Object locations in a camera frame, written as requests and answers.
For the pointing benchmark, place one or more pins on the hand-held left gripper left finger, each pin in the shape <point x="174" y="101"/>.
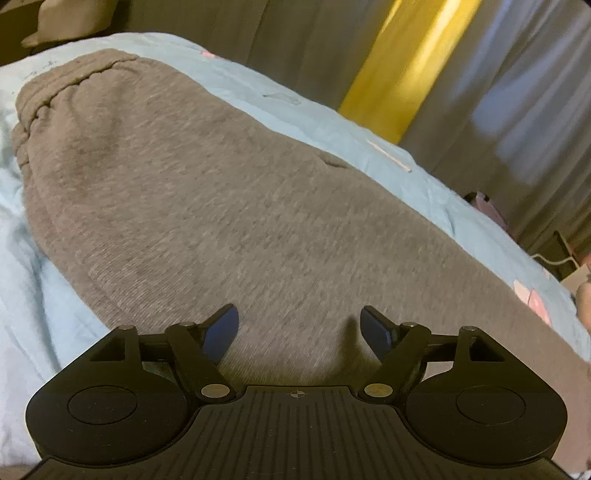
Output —
<point x="222" y="331"/>

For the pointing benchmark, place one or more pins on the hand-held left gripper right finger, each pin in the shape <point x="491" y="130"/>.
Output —
<point x="374" y="328"/>

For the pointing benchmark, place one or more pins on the grey pants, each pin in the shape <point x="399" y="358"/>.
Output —
<point x="231" y="207"/>

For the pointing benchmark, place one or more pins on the blue mushroom print blanket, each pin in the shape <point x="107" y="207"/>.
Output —
<point x="41" y="295"/>

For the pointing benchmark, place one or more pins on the dark bedside table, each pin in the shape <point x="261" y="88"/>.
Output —
<point x="561" y="254"/>

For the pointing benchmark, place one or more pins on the pink plush toy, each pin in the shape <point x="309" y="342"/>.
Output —
<point x="584" y="300"/>

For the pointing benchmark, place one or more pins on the grey curtain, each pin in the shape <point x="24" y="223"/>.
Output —
<point x="286" y="50"/>
<point x="517" y="115"/>

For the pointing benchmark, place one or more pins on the yellow curtain panel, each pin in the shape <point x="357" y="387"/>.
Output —
<point x="397" y="64"/>

